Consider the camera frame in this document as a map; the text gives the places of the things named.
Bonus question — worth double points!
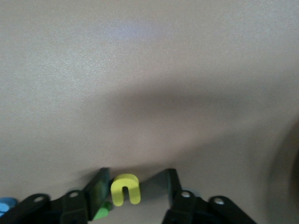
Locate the yellow letter u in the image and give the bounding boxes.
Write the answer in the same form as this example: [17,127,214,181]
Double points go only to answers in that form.
[110,174,142,207]

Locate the green letter l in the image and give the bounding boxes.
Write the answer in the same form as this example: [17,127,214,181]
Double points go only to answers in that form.
[93,202,112,220]

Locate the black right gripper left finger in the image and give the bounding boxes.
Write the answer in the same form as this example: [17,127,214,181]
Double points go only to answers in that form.
[7,167,111,224]

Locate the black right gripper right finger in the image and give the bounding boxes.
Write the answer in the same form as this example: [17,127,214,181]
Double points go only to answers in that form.
[161,168,257,224]

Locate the blue letter g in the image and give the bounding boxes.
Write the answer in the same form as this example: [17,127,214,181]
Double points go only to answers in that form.
[0,197,17,217]

